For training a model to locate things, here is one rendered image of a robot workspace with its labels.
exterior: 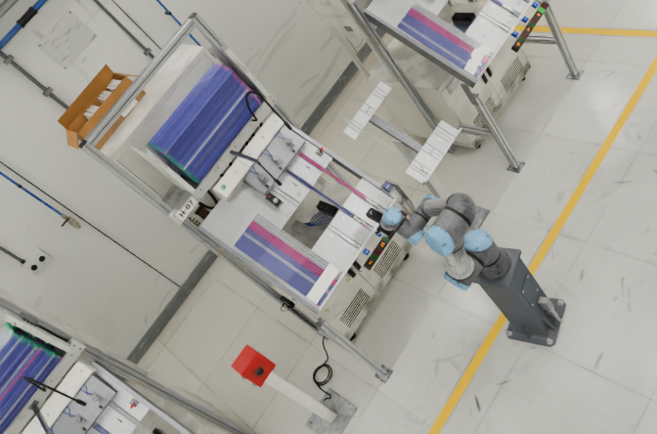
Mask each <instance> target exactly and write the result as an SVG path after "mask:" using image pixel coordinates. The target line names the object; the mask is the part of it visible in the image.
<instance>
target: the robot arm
mask: <svg viewBox="0 0 657 434"><path fill-rule="evenodd" d="M366 215H367V217H368V218H370V219H371V220H373V221H375V222H376V223H378V224H379V226H378V227H377V231H376V232H375V233H376V234H377V235H378V234H382V235H384V236H386V237H387V238H388V239H389V238H391V239H392V238H393V236H394V235H395V233H398V234H399V235H401V236H402V237H403V238H405V239H406V240H408V241H409V242H411V243H412V244H414V245H416V244H418V243H419V242H420V240H421V239H422V238H423V236H424V235H425V236H424V239H425V242H426V243H427V245H429V247H430V248H431V249H432V250H433V251H435V252H436V253H438V254H440V255H442V256H444V257H445V259H446V261H447V264H446V269H447V271H446V272H445V274H444V276H443V277H444V279H445V280H447V281H448V282H450V283H451V284H453V285H454V286H456V287H458V288H459V289H461V290H463V291H466V290H468V289H469V288H470V287H471V285H472V283H473V282H474V280H475V279H476V277H477V276H478V275H479V274H480V275H481V276H482V277H483V278H484V279H486V280H489V281H495V280H499V279H501V278H503V277H504V276H505V275H506V274H507V273H508V272H509V270H510V268H511V258H510V256H509V255H508V253H507V252H506V251H504V250H503V249H501V248H499V247H498V246H497V245H496V243H495V242H494V241H493V239H492V237H491V236H490V235H489V234H488V233H487V232H485V231H483V230H475V231H471V232H469V233H467V234H466V235H464V234H465V233H466V231H467V230H468V229H469V227H470V226H471V224H472V223H473V221H474V219H475V215H476V206H475V203H474V201H473V199H472V198H471V197H470V196H469V195H467V194H464V193H456V194H452V195H450V196H448V197H441V198H437V197H436V196H434V195H427V196H426V197H425V198H424V199H423V200H422V201H421V203H420V205H419V206H418V207H417V209H416V210H415V212H414V213H413V214H412V216H411V217H410V218H409V219H408V218H406V217H405V216H403V215H402V214H401V211H400V210H399V209H398V208H396V207H389V208H387V209H386V210H385V211H384V212H383V214H382V213H380V212H379V211H377V210H375V209H373V208H370V209H369V210H368V212H367V213H366ZM431 217H437V218H436V220H435V221H434V222H433V224H432V225H431V226H430V227H429V228H428V230H427V232H426V233H425V231H424V230H423V229H424V227H425V226H426V224H427V223H428V222H429V220H430V219H431ZM391 239H390V240H391Z"/></svg>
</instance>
